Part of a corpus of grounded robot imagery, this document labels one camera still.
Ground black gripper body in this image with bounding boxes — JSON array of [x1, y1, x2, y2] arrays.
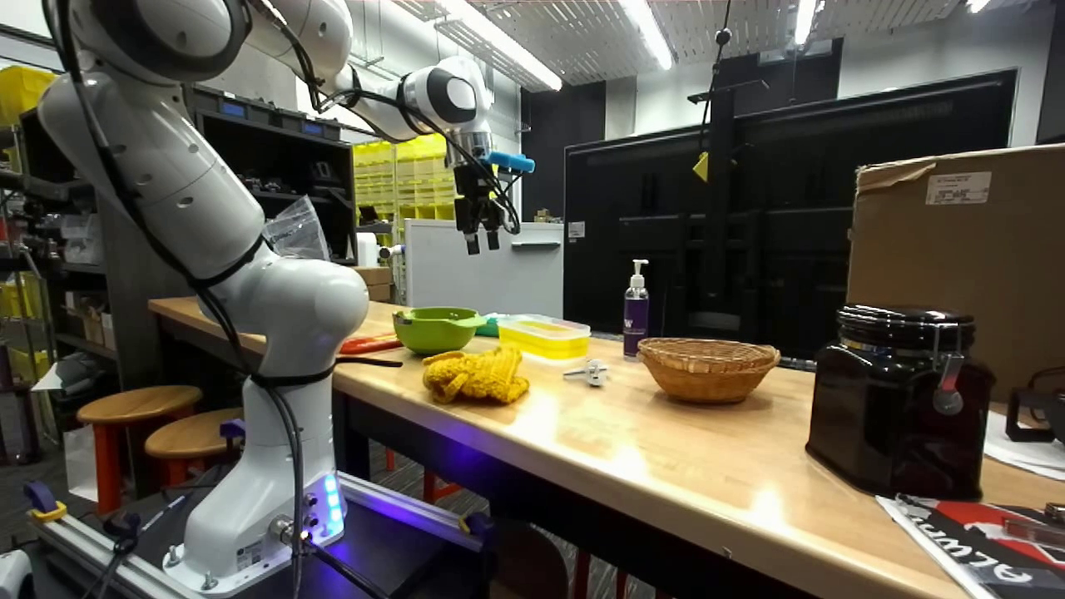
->
[[448, 160, 519, 230]]

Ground yellow cloth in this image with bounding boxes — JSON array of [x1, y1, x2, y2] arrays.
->
[[418, 342, 533, 407]]

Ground yellow shelf bins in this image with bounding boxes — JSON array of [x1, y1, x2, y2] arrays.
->
[[349, 129, 463, 246]]

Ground green bowl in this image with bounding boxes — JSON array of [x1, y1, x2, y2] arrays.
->
[[389, 305, 485, 361]]

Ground small cardboard box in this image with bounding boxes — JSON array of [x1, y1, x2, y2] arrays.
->
[[351, 262, 399, 305]]

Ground yellow plastic container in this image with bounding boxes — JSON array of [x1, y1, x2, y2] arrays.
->
[[493, 312, 591, 366]]

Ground purple soap pump bottle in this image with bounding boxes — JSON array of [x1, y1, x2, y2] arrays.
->
[[620, 255, 655, 361]]

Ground small metal object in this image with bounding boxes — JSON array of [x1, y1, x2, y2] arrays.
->
[[558, 361, 613, 392]]

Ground clear plastic bag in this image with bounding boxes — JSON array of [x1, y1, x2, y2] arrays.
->
[[262, 196, 331, 265]]

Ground dark shelf unit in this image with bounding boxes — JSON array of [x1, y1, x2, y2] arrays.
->
[[18, 84, 359, 392]]

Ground black stand pole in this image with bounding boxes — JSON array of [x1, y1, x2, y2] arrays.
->
[[686, 0, 749, 340]]

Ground wicker basket bowl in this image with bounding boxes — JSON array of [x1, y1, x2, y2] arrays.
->
[[636, 335, 782, 407]]

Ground low wooden stool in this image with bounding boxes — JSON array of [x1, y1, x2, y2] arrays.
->
[[142, 407, 245, 492]]

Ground tall wooden stool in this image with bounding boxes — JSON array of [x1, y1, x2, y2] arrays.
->
[[75, 384, 206, 518]]

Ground black glass jar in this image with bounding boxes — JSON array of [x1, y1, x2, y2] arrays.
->
[[806, 302, 999, 503]]

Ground large cardboard box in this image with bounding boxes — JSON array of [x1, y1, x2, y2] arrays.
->
[[844, 144, 1065, 404]]

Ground yellow storage bin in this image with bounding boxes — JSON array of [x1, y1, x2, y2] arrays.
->
[[0, 62, 58, 125]]

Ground black red magazine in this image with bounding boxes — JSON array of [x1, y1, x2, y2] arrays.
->
[[874, 492, 1065, 599]]

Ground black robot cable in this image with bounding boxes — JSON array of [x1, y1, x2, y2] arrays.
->
[[43, 0, 309, 599]]

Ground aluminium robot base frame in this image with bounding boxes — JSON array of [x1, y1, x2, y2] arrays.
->
[[31, 469, 493, 599]]

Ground black strap object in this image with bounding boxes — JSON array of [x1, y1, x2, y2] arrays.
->
[[1006, 362, 1065, 445]]

